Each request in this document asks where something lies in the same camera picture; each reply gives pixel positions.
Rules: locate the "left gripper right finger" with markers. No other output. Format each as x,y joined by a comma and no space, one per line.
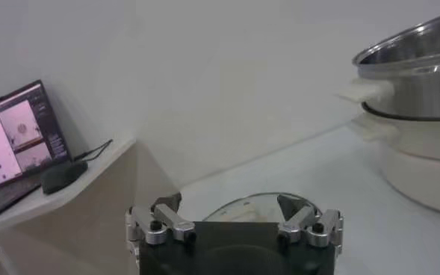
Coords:
298,222

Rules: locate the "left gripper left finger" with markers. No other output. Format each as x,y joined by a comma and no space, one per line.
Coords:
175,224

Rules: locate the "round glass pot lid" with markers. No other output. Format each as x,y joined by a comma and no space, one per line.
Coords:
242,209

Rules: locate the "perforated steel steamer basket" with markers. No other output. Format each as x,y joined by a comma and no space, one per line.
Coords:
421,86

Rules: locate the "white side table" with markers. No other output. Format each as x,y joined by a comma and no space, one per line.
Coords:
92,209

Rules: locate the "black computer mouse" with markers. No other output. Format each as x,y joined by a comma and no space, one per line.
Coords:
62,175

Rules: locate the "cream electric cooking pot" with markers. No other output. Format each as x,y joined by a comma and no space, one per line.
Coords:
425,168

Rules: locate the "black laptop with pink screen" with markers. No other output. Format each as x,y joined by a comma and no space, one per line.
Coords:
14,142

